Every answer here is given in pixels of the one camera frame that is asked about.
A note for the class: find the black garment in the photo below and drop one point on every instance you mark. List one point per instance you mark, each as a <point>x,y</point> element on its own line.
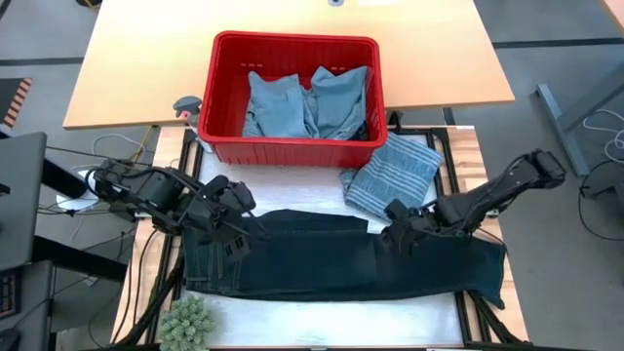
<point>331,268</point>

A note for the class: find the striped blue-green towel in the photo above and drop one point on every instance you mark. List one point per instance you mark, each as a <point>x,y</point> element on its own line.
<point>395,175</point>

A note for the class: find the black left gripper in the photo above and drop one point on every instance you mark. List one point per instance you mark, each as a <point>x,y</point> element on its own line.
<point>226,212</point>

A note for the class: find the grey desk grommet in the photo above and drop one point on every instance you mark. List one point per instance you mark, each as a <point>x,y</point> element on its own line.
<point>336,2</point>

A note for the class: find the grey metal table leg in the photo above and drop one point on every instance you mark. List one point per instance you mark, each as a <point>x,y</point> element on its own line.
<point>560,124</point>

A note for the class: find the dark grey monitor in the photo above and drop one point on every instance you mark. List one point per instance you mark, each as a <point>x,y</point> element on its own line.
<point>22,205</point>

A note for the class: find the clear spray bottle grey trigger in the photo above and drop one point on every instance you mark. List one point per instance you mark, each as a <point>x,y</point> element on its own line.
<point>187,105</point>

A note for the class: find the black aluminium table frame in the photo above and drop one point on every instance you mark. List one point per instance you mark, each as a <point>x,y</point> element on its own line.
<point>166,292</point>

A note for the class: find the red plastic bin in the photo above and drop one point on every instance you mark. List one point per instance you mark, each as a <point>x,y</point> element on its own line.
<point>229,97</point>

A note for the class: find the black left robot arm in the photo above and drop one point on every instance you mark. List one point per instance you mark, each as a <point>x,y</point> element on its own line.
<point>146,190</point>

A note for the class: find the light wooden desk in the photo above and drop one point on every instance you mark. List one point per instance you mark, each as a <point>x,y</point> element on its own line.
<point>618,7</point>
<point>439,58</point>

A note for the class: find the black floor object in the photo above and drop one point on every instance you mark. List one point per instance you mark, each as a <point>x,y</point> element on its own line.
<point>89,2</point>

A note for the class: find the orange black striped mat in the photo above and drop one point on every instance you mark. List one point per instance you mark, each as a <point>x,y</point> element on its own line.
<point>19,100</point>

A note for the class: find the white paper sheet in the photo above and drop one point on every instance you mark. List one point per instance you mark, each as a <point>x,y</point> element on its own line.
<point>378,2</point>

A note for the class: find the green artificial plant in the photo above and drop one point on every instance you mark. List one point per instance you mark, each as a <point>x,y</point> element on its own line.
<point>187,324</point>

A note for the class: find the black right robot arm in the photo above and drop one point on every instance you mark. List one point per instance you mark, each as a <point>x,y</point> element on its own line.
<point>487,195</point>

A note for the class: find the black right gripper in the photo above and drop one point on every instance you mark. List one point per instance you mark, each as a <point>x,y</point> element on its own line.
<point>407,224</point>

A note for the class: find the white round stand base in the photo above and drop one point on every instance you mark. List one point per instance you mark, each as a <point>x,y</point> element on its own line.
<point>73,202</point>

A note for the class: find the black desk beam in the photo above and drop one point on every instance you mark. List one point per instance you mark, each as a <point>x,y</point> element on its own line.
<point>78,258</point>

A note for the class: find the light blue garment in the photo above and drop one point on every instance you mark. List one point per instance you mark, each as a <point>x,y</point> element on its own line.
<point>283,109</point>

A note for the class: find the black stand pole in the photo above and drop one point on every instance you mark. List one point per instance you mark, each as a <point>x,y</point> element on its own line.
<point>63,175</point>

